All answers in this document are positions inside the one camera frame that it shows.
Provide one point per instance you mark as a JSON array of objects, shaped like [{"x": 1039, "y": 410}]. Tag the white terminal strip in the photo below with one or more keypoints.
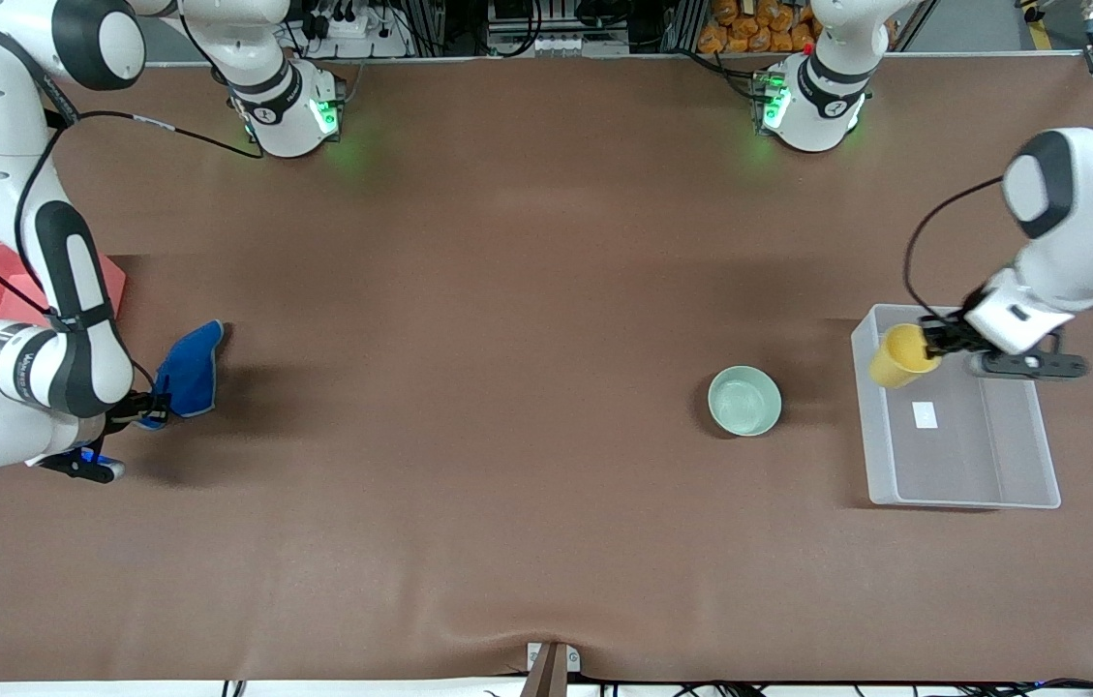
[{"x": 565, "y": 44}]

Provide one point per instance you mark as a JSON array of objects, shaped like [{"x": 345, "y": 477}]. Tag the blue cloth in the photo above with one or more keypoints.
[{"x": 190, "y": 373}]

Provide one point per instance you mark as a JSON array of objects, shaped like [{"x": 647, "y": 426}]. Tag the white power strip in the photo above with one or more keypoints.
[{"x": 352, "y": 29}]

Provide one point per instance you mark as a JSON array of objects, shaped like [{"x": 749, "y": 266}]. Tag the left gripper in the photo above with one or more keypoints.
[{"x": 950, "y": 336}]

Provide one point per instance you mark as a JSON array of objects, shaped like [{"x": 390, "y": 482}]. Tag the green bowl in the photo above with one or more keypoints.
[{"x": 744, "y": 402}]

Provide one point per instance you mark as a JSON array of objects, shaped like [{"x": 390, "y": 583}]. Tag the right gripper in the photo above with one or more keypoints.
[{"x": 132, "y": 407}]

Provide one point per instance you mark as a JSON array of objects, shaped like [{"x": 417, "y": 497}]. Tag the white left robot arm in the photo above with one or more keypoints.
[{"x": 1078, "y": 223}]

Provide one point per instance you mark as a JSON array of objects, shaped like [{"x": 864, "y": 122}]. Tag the translucent plastic bin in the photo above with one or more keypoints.
[{"x": 953, "y": 455}]

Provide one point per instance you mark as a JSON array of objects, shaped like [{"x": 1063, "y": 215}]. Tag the yellow cup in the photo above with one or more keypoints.
[{"x": 899, "y": 360}]

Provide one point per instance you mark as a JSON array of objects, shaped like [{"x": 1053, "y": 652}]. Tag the brown table cover mat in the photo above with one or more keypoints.
[{"x": 507, "y": 436}]

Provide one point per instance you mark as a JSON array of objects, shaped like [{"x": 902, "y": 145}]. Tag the orange snack pile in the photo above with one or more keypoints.
[{"x": 749, "y": 29}]

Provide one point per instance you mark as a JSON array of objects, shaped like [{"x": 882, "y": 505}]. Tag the metal table edge bracket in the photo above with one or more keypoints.
[{"x": 553, "y": 668}]

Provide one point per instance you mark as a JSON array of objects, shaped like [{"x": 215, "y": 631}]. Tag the white paper label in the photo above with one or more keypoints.
[{"x": 925, "y": 414}]

